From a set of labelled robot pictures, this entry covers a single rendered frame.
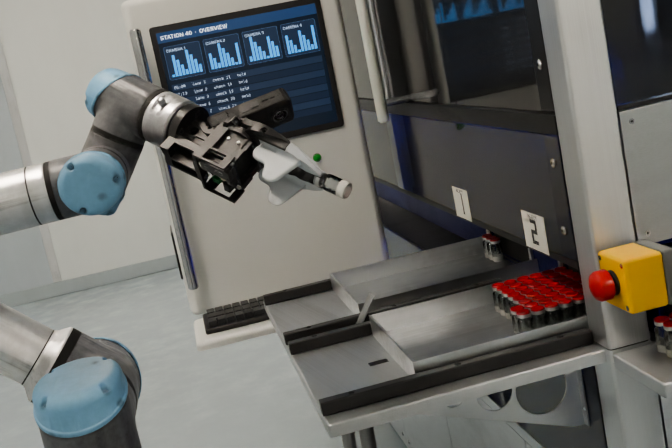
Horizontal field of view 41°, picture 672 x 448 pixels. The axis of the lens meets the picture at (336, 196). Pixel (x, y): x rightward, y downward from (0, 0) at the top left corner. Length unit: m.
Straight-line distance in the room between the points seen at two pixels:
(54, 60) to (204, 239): 4.64
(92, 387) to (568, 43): 0.75
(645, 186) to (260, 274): 1.14
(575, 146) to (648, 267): 0.19
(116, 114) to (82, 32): 5.45
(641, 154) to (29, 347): 0.87
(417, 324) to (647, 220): 0.44
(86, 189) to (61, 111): 5.59
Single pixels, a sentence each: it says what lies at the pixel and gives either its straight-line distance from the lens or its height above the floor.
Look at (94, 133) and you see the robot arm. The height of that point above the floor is 1.31.
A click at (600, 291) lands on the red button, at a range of 1.21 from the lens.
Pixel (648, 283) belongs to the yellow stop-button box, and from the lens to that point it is 1.22.
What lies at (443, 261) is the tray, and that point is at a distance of 1.91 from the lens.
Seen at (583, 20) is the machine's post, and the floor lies 1.33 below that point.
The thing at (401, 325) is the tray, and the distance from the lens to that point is 1.55.
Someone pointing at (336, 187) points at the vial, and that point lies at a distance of 1.12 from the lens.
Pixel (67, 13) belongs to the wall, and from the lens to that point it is 6.72.
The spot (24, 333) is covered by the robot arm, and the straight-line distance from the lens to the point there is 1.33.
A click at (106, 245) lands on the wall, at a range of 6.79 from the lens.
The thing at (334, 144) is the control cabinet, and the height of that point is 1.13.
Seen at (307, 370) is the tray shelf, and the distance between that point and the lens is 1.44.
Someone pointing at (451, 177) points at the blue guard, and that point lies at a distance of 1.79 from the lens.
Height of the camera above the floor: 1.36
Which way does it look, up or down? 9 degrees down
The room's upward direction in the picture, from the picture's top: 11 degrees counter-clockwise
